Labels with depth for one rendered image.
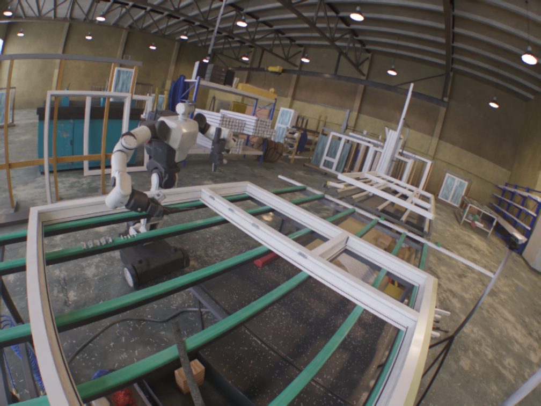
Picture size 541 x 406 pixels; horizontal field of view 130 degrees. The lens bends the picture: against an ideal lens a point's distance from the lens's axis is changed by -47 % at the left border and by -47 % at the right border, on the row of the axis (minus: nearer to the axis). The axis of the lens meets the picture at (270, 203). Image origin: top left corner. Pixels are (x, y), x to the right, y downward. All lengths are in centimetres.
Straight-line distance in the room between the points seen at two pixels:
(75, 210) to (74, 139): 358
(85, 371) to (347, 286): 156
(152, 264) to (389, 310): 170
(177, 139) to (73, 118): 353
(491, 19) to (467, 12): 109
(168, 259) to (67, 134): 336
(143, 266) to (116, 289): 32
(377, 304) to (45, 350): 108
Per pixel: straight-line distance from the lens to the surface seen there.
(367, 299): 102
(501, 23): 1195
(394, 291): 163
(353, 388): 111
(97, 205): 130
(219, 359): 100
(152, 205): 103
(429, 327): 102
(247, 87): 617
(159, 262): 205
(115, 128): 490
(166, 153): 149
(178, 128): 142
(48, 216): 130
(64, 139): 480
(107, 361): 171
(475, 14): 1184
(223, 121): 554
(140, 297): 82
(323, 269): 104
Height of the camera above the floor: 146
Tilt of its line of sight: 20 degrees down
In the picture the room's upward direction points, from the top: 14 degrees clockwise
